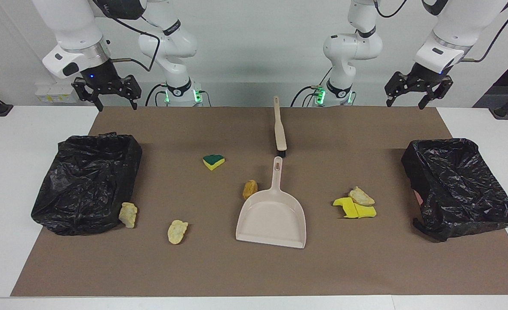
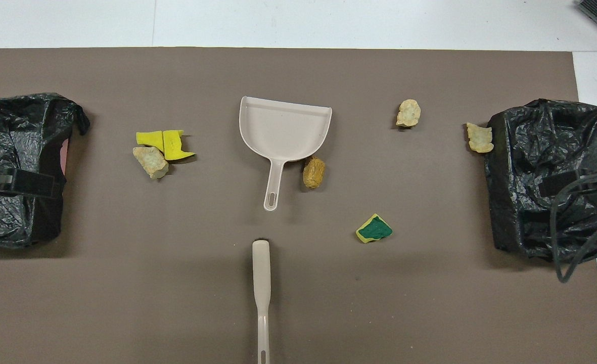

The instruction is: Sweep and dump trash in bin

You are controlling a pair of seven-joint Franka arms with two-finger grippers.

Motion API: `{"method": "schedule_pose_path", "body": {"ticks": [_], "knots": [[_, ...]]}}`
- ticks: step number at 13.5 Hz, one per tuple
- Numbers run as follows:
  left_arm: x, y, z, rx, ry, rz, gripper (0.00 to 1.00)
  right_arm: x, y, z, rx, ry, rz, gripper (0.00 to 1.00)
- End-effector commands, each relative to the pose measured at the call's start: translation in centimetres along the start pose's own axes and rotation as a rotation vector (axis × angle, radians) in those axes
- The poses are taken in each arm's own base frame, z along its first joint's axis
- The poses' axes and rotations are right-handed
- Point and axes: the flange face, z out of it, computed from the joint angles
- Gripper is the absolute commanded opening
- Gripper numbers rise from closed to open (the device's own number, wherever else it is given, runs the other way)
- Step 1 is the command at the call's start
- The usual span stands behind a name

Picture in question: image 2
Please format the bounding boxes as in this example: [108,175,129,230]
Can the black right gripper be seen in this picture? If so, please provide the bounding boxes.
[538,168,597,198]

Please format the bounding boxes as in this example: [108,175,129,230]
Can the yellow sponge piece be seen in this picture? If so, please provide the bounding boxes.
[162,129,197,162]
[136,130,165,153]

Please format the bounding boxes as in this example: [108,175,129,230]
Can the green and yellow sponge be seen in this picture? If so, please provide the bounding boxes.
[355,213,394,244]

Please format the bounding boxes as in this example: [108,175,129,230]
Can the beige hand brush black bristles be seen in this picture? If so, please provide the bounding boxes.
[252,240,271,364]

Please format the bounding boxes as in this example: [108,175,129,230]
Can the black bag lined bin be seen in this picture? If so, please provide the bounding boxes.
[484,99,597,266]
[0,93,90,248]

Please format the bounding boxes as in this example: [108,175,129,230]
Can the beige plastic dustpan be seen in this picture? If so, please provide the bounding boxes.
[239,96,333,212]

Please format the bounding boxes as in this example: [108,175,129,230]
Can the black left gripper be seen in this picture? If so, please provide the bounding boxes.
[0,164,64,199]

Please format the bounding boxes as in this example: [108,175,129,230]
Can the tan layered foam chunk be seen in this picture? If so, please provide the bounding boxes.
[132,146,169,179]

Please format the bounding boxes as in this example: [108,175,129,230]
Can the brown paper table mat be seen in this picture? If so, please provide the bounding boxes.
[0,47,597,364]

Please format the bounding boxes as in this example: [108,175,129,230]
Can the pale yellow foam chunk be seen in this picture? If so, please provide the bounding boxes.
[396,99,422,128]
[467,122,495,154]

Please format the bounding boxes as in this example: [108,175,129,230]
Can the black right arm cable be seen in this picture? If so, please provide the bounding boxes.
[550,172,597,284]

